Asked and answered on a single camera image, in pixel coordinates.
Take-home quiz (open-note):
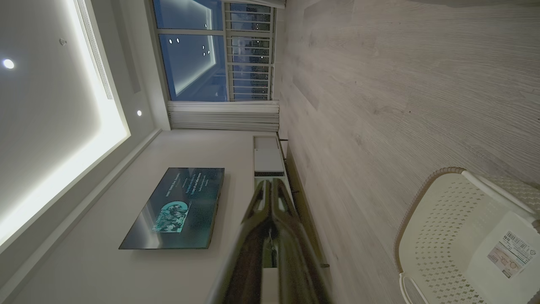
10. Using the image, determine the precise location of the white low TV cabinet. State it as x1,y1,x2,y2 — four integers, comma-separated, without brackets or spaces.
252,133,331,271

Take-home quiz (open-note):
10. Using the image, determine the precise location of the white perforated laundry basket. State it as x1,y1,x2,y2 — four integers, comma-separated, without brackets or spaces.
394,166,540,304

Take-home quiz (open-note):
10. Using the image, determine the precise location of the large glass window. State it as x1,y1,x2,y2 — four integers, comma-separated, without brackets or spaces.
151,0,277,102

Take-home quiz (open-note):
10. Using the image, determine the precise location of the white balcony railing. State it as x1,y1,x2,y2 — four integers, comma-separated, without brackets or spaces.
225,2,275,102

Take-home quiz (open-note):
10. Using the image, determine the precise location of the wall-mounted flat television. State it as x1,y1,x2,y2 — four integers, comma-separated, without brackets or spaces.
119,167,225,250

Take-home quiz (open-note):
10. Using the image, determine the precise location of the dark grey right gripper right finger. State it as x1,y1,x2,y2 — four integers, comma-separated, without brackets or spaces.
271,178,335,304

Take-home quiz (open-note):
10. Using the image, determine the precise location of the white barcode label sticker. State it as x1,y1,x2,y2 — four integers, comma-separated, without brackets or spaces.
486,230,539,279

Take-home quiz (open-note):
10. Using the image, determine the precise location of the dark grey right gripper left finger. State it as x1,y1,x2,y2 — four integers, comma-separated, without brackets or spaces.
206,179,271,304

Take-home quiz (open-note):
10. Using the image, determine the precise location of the grey curtain beside cabinet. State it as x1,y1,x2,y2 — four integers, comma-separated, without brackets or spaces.
167,100,280,133

